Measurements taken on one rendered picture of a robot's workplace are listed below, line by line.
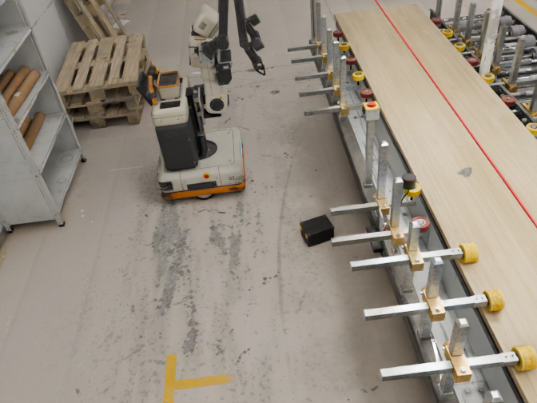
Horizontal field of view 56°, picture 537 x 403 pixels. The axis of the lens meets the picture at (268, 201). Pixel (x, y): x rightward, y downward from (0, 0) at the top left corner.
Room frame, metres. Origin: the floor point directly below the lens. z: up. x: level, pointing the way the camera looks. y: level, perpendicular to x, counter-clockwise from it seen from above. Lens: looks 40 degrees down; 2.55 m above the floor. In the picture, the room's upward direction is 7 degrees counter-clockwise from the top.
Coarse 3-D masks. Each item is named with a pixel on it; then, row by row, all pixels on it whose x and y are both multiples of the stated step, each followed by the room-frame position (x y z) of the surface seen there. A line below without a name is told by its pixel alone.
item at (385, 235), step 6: (360, 234) 1.66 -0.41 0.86; (366, 234) 1.66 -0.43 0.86; (372, 234) 1.65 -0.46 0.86; (378, 234) 1.65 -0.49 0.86; (384, 234) 1.64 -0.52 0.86; (390, 234) 1.64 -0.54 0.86; (420, 234) 1.63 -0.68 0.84; (336, 240) 1.64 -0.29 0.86; (342, 240) 1.64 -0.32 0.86; (348, 240) 1.63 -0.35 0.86; (354, 240) 1.63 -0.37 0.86; (360, 240) 1.63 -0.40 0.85; (366, 240) 1.63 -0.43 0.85; (372, 240) 1.63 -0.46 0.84; (378, 240) 1.63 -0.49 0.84
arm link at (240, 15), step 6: (234, 0) 3.17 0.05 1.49; (240, 0) 3.17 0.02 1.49; (240, 6) 3.17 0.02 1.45; (240, 12) 3.17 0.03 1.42; (240, 18) 3.17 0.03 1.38; (240, 24) 3.17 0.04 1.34; (240, 30) 3.17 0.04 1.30; (246, 30) 3.18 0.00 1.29; (240, 36) 3.16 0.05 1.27; (246, 36) 3.16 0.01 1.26; (240, 42) 3.16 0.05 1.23; (246, 42) 3.16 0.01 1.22
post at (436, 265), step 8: (432, 264) 1.18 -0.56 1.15; (440, 264) 1.17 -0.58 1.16; (432, 272) 1.17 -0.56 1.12; (440, 272) 1.17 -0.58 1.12; (432, 280) 1.17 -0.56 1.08; (432, 288) 1.17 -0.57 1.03; (432, 296) 1.17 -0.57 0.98; (424, 320) 1.17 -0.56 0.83; (424, 328) 1.17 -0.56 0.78; (424, 336) 1.17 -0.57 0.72
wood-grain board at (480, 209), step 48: (384, 48) 3.50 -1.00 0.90; (432, 48) 3.41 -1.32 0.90; (384, 96) 2.82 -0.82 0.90; (432, 96) 2.74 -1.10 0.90; (480, 96) 2.67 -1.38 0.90; (432, 144) 2.24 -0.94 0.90; (480, 144) 2.19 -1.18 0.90; (528, 144) 2.13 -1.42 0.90; (432, 192) 1.85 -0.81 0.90; (480, 192) 1.80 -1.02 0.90; (528, 192) 1.76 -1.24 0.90; (480, 240) 1.49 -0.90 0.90; (528, 240) 1.46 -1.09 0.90; (480, 288) 1.24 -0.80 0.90; (528, 288) 1.21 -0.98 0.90; (528, 336) 1.00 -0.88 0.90; (528, 384) 0.82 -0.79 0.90
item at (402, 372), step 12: (468, 360) 0.90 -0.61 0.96; (480, 360) 0.90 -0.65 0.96; (492, 360) 0.89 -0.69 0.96; (504, 360) 0.89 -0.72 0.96; (516, 360) 0.88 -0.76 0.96; (384, 372) 0.90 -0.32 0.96; (396, 372) 0.89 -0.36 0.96; (408, 372) 0.89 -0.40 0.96; (420, 372) 0.88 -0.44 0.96; (432, 372) 0.88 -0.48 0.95; (444, 372) 0.88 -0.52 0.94
